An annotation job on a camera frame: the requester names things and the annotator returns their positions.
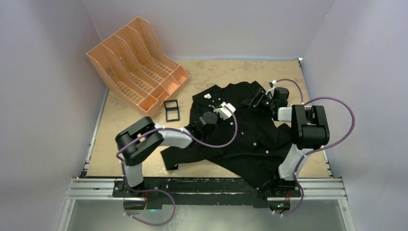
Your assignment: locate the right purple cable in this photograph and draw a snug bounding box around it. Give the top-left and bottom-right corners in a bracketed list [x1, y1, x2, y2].
[269, 78, 356, 218]

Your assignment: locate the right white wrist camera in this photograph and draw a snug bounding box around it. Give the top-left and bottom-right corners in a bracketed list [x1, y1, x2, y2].
[265, 80, 277, 99]

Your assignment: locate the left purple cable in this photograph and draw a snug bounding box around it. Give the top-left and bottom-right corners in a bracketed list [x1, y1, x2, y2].
[116, 103, 239, 227]

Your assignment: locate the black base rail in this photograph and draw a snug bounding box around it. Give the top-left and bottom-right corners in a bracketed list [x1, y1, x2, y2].
[113, 177, 301, 209]

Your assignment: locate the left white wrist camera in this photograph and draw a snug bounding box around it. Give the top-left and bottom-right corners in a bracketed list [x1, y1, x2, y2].
[213, 102, 236, 120]

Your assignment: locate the purple cable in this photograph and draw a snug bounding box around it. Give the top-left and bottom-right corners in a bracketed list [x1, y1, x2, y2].
[269, 78, 356, 218]
[116, 103, 239, 227]

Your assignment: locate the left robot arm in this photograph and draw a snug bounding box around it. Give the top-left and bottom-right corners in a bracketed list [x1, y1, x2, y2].
[115, 111, 224, 197]

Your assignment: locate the small black rectangular frame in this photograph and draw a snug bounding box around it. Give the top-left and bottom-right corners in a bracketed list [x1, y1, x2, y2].
[163, 99, 180, 122]

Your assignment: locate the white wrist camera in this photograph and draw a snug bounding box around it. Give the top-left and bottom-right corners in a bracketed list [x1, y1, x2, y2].
[265, 80, 277, 99]
[213, 102, 236, 120]

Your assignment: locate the orange plastic file organizer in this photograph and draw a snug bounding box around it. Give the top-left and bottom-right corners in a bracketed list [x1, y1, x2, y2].
[86, 17, 190, 117]

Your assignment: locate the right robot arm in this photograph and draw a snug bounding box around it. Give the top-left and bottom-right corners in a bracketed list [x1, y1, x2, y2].
[242, 87, 330, 196]

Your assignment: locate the aluminium frame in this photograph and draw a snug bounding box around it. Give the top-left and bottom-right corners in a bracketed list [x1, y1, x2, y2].
[58, 177, 355, 231]

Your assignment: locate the black button shirt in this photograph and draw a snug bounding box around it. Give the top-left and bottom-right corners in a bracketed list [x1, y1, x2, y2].
[161, 81, 292, 188]

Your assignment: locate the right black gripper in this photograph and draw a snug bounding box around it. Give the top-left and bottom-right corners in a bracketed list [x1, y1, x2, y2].
[242, 89, 276, 116]

